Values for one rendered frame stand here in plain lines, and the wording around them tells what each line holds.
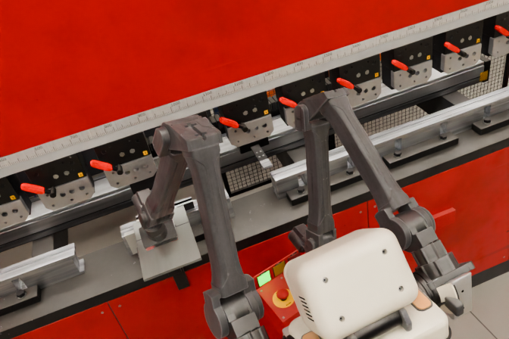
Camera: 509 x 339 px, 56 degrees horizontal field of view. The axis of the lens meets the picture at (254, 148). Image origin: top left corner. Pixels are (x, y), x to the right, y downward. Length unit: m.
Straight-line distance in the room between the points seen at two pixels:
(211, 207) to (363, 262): 0.30
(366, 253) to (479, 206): 1.35
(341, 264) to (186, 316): 1.06
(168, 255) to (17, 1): 0.81
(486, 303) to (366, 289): 1.71
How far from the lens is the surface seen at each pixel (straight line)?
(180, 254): 1.52
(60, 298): 1.77
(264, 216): 1.73
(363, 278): 0.91
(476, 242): 2.38
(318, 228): 1.34
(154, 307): 1.80
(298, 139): 1.98
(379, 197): 1.14
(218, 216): 0.94
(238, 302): 1.01
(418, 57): 1.74
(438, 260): 1.10
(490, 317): 2.56
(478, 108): 2.06
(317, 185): 1.30
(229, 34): 1.40
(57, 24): 1.33
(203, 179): 0.92
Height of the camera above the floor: 2.07
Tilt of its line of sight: 35 degrees down
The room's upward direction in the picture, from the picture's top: 12 degrees counter-clockwise
